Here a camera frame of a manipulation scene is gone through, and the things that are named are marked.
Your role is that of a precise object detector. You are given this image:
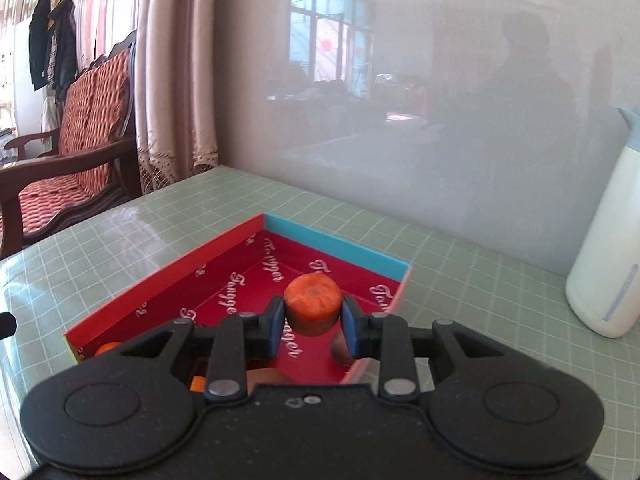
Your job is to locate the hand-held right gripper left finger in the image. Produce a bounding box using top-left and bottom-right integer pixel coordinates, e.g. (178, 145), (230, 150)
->
(120, 296), (286, 402)

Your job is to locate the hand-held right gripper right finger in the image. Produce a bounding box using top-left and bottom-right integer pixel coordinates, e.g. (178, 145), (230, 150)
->
(341, 296), (501, 402)

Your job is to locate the brown kiwi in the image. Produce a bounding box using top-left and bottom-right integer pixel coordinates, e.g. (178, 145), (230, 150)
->
(247, 367), (296, 386)

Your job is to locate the colourful cardboard box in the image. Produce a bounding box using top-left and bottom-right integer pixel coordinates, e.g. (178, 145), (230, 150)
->
(63, 212), (413, 387)

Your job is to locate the green checked tablecloth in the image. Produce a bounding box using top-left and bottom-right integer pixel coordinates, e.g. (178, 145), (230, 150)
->
(0, 165), (640, 480)

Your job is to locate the dark wooden armchair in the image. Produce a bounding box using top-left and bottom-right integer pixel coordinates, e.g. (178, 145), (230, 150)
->
(0, 29), (144, 261)

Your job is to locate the red checked chair cushion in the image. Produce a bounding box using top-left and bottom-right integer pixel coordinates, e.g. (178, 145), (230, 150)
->
(17, 49), (135, 238)

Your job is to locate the white and blue thermos jug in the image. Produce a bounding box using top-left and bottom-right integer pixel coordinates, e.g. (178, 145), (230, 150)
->
(565, 106), (640, 339)

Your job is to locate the dark hanging jacket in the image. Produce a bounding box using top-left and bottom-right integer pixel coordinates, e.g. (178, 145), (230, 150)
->
(46, 0), (79, 103)

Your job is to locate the beige lace curtain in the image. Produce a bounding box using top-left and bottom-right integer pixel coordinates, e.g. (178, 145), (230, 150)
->
(134, 0), (221, 196)

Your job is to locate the black hanging coat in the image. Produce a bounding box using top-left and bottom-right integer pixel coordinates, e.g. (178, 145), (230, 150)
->
(27, 0), (55, 92)

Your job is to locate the pink sheer curtain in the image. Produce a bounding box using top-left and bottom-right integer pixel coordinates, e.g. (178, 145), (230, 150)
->
(82, 0), (140, 73)

